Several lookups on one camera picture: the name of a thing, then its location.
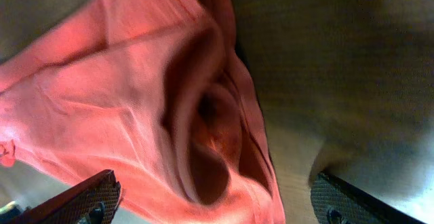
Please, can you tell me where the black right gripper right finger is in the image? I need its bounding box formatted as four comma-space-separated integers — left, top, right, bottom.
311, 172, 423, 224

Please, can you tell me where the red soccer t-shirt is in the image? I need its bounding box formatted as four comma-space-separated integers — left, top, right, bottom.
1, 0, 285, 223

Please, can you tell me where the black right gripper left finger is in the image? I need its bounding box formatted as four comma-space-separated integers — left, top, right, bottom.
9, 170, 121, 224

